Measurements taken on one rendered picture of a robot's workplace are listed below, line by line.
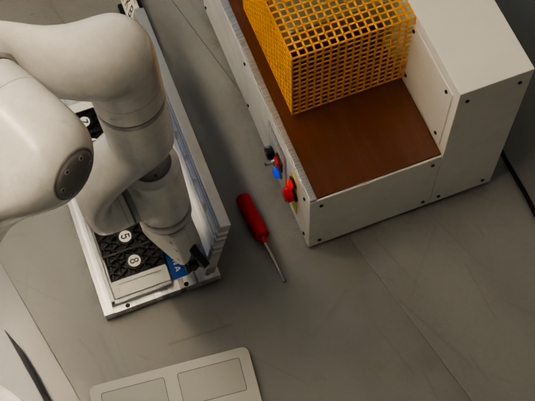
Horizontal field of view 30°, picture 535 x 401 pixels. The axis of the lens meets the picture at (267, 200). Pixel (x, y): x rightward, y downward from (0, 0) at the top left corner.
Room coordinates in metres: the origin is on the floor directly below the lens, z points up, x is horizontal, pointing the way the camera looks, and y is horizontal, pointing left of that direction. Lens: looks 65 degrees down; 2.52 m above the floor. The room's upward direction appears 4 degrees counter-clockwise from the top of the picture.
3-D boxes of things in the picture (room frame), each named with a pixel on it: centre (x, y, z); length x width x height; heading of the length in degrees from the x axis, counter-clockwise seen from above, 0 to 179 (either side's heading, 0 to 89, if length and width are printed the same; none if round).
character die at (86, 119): (0.92, 0.33, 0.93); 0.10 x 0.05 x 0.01; 107
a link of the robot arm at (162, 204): (0.65, 0.17, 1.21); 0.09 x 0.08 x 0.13; 113
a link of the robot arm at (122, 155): (0.63, 0.19, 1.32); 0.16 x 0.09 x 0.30; 113
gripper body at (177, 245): (0.65, 0.16, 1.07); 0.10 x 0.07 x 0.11; 44
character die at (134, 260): (0.64, 0.23, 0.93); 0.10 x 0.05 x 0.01; 107
